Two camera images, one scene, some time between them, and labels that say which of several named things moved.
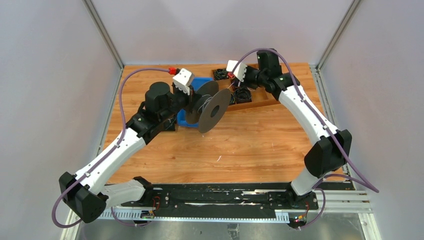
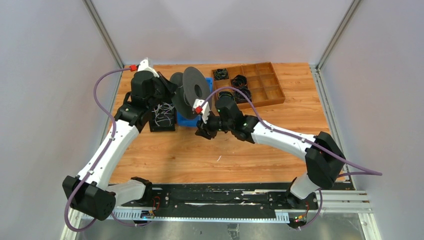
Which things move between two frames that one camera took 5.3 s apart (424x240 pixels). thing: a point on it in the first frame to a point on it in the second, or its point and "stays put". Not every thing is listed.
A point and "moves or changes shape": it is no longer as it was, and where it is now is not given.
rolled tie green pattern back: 221,74 stays put
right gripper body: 254,78 to 214,123
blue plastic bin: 195,83 stays put
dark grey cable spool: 209,107 moves or changes shape
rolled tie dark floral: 242,95 stays put
